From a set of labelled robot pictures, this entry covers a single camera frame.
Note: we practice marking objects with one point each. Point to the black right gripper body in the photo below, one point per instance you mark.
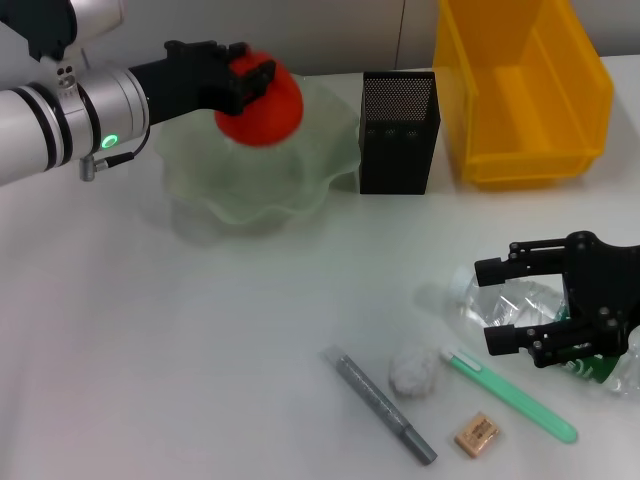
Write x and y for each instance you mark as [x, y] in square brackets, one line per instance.
[600, 280]

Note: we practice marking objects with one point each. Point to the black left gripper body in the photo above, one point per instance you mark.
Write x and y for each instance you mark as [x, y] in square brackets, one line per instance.
[185, 85]

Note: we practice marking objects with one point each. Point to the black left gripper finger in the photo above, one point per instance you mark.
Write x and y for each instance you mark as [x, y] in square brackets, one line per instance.
[252, 82]
[238, 51]

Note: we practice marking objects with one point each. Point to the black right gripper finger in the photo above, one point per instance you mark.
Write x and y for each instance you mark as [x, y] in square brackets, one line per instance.
[490, 271]
[500, 340]

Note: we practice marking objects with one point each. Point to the red-orange knobbed orange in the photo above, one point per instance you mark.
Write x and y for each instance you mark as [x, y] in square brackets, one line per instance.
[270, 120]

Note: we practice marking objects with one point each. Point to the clear water bottle green label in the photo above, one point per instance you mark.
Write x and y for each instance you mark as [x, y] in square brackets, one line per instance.
[525, 300]

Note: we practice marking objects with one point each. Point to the mint green pen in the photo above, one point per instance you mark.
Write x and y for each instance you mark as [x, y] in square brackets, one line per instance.
[520, 405]

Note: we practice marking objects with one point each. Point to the white paper ball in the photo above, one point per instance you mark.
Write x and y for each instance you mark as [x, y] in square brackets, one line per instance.
[412, 372]

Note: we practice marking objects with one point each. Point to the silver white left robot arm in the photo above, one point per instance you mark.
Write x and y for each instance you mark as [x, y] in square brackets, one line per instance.
[30, 130]

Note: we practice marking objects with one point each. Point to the small tan eraser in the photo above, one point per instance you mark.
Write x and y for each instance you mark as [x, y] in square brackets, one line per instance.
[477, 434]

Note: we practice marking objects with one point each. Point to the wavy green glass fruit plate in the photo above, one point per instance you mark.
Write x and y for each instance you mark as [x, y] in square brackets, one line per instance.
[280, 180]

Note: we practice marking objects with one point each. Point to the grey marker pen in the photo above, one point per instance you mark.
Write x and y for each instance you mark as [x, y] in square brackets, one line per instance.
[380, 405]

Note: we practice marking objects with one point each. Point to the black mesh pen holder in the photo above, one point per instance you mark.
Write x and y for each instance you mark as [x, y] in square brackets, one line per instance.
[395, 160]

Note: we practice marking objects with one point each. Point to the yellow plastic bin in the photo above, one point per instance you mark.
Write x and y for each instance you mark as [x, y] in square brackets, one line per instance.
[525, 125]

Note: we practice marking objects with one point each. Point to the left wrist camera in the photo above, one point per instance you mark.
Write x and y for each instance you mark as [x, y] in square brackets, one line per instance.
[45, 30]

